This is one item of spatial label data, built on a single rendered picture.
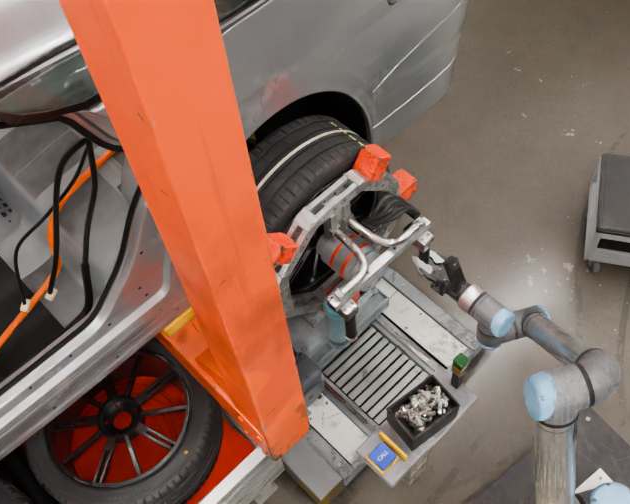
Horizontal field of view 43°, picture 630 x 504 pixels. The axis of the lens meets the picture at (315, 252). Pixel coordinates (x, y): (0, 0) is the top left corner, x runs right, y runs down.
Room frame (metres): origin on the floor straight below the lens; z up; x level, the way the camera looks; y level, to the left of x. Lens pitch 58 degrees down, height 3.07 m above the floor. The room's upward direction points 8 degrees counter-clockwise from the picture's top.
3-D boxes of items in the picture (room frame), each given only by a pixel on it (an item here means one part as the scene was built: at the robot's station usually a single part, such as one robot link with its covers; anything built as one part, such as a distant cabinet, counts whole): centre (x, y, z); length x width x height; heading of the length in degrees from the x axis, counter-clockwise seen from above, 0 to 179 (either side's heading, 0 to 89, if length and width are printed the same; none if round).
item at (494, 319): (1.10, -0.52, 0.80); 0.12 x 0.09 x 0.10; 37
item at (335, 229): (1.25, -0.07, 1.03); 0.19 x 0.18 x 0.11; 37
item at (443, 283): (1.23, -0.42, 0.80); 0.12 x 0.08 x 0.09; 37
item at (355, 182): (1.41, -0.07, 0.85); 0.54 x 0.07 x 0.54; 127
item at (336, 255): (1.35, -0.12, 0.85); 0.21 x 0.14 x 0.14; 37
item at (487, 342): (1.10, -0.54, 0.69); 0.12 x 0.09 x 0.12; 97
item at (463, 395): (0.91, -0.27, 0.44); 0.43 x 0.17 x 0.03; 127
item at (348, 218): (1.37, -0.23, 1.03); 0.19 x 0.18 x 0.11; 37
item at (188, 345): (1.20, 0.41, 0.69); 0.52 x 0.17 x 0.35; 37
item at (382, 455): (0.81, -0.13, 0.47); 0.07 x 0.07 x 0.02; 37
